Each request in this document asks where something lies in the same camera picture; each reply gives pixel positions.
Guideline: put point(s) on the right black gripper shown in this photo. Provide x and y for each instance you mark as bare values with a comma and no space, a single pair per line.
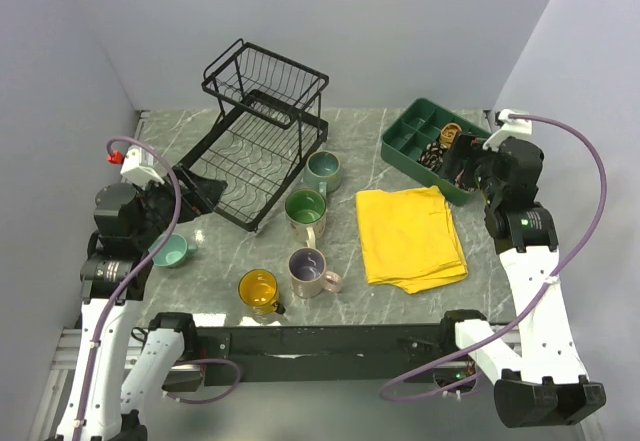
467,146

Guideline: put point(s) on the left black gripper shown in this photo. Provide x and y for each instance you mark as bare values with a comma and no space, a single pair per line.
203,196

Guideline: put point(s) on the white mug green interior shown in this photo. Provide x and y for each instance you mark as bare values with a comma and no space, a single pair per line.
306,211

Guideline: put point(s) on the yellow enamel mug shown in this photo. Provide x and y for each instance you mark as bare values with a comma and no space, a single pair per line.
259,291

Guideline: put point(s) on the pink mug lilac interior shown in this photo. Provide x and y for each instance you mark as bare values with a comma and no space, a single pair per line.
310,275

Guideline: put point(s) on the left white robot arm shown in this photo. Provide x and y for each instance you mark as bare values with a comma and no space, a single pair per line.
107,401

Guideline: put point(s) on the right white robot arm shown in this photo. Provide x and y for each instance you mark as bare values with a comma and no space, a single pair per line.
544,382

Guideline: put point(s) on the dark patterned rolled item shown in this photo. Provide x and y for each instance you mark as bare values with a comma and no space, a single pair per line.
432,156

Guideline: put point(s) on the yellow-brown rolled item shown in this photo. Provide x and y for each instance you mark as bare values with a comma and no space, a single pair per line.
448,134

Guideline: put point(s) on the green compartment tray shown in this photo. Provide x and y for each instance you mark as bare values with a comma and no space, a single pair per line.
418,126

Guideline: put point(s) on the small teal cup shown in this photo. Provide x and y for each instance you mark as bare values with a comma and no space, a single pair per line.
174,252

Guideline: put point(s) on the yellow folded cloth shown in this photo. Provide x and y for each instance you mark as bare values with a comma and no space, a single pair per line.
409,239

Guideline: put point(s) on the speckled blue-green mug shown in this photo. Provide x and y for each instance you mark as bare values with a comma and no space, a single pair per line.
323,172

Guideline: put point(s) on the black front base beam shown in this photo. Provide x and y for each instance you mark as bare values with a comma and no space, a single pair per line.
326,353

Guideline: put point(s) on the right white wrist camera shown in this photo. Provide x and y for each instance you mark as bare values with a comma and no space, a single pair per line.
513,123

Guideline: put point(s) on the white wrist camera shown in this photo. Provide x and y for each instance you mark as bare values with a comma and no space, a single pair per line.
137,166
513,123

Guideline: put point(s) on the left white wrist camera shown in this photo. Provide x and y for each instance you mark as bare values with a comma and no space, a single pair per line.
137,166

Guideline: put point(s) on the black wire dish rack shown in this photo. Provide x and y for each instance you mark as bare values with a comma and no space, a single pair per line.
268,125

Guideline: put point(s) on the aluminium frame rail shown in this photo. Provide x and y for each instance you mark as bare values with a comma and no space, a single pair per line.
67,351

